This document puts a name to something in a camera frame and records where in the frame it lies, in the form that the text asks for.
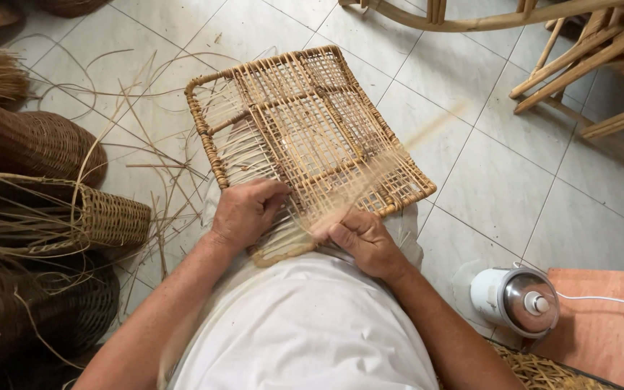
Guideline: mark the person's right hand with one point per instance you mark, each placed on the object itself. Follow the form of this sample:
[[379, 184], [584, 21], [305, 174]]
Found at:
[[366, 246]]

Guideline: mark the person's left hand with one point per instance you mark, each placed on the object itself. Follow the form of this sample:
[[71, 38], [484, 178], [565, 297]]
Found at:
[[244, 212]]

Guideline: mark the person's left fingers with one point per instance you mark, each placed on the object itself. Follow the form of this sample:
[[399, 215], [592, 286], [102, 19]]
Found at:
[[277, 196]]

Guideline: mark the woven rattan seat panel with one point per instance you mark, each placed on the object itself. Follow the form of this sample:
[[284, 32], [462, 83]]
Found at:
[[301, 135]]

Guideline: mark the thin rattan weaving strand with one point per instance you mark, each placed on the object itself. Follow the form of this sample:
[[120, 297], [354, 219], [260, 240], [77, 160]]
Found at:
[[393, 162]]

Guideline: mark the person's white shirt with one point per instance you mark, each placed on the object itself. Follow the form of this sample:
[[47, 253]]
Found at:
[[304, 319]]

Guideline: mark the loose rattan strips on floor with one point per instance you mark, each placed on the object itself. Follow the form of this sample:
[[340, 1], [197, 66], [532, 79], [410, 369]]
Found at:
[[138, 162]]

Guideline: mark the light woven rattan basket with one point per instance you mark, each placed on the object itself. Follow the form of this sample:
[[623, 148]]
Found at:
[[73, 216]]

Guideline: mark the white electric kettle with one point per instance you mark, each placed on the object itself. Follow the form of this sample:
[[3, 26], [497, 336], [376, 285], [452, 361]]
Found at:
[[512, 300]]

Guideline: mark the dark brown woven basket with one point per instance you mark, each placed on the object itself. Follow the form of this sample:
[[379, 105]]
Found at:
[[25, 141]]

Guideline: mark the large dark wicker basket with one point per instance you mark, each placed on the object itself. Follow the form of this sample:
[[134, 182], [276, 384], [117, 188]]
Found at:
[[36, 314]]

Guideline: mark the dark wicker basket rim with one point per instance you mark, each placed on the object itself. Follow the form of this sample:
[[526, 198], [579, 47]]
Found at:
[[68, 6]]

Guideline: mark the orange wooden board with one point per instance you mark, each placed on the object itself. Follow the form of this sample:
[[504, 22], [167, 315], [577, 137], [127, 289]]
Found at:
[[607, 325]]

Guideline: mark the light wooden rattan chair frame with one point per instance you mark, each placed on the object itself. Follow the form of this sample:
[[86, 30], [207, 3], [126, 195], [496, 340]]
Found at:
[[572, 59]]

